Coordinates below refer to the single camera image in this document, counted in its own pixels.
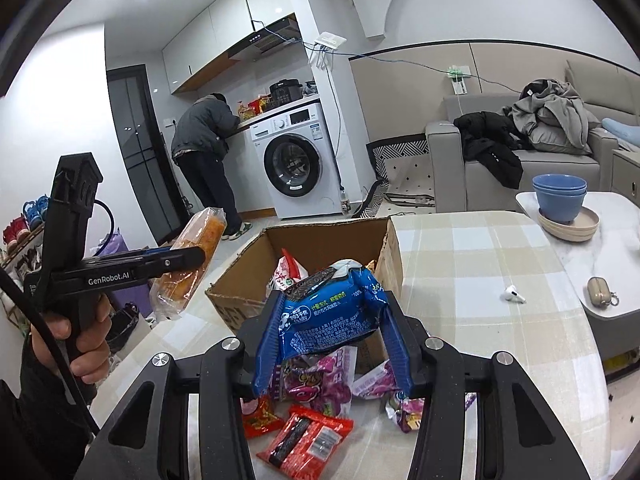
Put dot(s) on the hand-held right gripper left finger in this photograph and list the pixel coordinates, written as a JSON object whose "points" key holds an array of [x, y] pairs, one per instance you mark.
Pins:
{"points": [[267, 345]]}

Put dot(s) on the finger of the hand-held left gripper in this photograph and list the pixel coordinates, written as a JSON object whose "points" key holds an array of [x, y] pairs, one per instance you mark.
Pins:
{"points": [[175, 261], [150, 253]]}

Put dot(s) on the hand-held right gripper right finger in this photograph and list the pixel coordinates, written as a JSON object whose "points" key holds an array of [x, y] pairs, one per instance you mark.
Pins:
{"points": [[397, 350]]}

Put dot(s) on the orange bread packet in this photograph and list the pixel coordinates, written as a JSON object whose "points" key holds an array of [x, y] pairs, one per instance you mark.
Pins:
{"points": [[200, 232]]}

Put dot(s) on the blue cookie packet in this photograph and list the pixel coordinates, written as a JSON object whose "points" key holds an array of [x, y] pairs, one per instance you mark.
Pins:
{"points": [[325, 320]]}

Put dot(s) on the brown cardboard box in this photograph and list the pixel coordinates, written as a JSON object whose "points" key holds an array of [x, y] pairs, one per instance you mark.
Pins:
{"points": [[325, 240]]}

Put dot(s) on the person's left forearm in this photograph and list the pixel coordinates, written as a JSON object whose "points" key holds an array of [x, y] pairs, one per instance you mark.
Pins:
{"points": [[40, 425]]}

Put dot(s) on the person's left hand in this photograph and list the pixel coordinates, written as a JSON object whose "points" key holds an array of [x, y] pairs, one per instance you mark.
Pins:
{"points": [[95, 345]]}

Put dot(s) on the blue shoes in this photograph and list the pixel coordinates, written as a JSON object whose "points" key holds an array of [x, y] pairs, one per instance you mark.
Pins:
{"points": [[35, 210]]}

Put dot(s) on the purple bag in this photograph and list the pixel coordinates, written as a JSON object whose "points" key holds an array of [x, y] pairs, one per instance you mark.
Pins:
{"points": [[117, 242]]}

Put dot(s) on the small purple white packet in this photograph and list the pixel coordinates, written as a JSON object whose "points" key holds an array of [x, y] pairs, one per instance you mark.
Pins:
{"points": [[375, 382]]}

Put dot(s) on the red shoes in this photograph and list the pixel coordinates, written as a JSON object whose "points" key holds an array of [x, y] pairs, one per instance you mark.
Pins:
{"points": [[15, 232]]}

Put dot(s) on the purple yellow snack packet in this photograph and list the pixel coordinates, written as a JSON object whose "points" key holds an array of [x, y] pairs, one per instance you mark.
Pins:
{"points": [[407, 412]]}

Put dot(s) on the red yellow snack packet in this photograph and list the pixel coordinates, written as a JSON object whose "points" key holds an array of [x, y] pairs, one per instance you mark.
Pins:
{"points": [[260, 417]]}

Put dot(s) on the shoe rack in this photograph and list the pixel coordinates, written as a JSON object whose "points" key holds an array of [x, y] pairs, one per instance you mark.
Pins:
{"points": [[20, 260]]}

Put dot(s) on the black glass door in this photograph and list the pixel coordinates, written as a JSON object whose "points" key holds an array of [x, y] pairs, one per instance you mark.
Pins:
{"points": [[140, 150]]}

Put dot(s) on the silver dark snack packet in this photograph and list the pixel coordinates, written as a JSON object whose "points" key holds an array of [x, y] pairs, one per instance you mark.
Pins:
{"points": [[330, 274]]}

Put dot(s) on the checked tablecloth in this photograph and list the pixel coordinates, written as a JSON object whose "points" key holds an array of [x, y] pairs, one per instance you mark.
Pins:
{"points": [[475, 285]]}

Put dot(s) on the red black snack packet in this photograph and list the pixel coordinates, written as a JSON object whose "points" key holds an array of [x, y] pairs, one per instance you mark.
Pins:
{"points": [[305, 440]]}

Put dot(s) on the white earbud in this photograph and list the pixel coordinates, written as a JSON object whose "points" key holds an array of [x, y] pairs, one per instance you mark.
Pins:
{"points": [[512, 294]]}

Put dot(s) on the white washing machine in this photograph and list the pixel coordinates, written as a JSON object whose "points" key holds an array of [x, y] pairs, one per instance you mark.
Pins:
{"points": [[295, 160]]}

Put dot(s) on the plastic bottle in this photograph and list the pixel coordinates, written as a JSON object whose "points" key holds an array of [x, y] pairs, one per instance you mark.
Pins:
{"points": [[344, 199]]}

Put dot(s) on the red yellow food packets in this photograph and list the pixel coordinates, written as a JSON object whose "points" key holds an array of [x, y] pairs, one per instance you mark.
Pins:
{"points": [[252, 106]]}

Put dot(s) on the black pressure cooker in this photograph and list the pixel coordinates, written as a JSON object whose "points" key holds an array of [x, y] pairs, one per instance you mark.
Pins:
{"points": [[285, 92]]}

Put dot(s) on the beige key pouch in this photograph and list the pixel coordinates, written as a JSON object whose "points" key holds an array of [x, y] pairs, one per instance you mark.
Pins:
{"points": [[600, 292]]}

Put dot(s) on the beige plate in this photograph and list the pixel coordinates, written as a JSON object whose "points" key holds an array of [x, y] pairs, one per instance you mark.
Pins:
{"points": [[575, 229]]}

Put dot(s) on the blue bowl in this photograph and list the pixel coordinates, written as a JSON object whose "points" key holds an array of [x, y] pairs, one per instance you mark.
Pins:
{"points": [[560, 180], [560, 207]]}

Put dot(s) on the black jacket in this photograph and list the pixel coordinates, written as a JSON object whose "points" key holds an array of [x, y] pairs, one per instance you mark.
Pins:
{"points": [[490, 145]]}

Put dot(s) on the white upper cabinets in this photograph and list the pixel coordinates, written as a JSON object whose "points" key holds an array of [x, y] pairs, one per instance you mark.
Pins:
{"points": [[215, 30]]}

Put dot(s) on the grey sofa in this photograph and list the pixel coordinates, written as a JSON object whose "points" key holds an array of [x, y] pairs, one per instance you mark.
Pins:
{"points": [[550, 175]]}

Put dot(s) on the marble coffee table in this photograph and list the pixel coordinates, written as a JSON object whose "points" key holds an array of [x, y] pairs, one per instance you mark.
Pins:
{"points": [[617, 260]]}

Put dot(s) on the black range hood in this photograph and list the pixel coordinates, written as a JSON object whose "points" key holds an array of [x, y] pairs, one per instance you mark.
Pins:
{"points": [[270, 37]]}

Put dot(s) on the light blue pillow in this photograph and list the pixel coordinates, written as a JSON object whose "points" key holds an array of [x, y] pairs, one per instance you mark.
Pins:
{"points": [[620, 127]]}

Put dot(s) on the white wall router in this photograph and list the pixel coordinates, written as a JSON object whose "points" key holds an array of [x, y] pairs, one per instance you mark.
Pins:
{"points": [[330, 42]]}

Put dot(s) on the wall outlet with charger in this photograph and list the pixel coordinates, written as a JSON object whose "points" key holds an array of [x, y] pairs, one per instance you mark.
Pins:
{"points": [[457, 77]]}

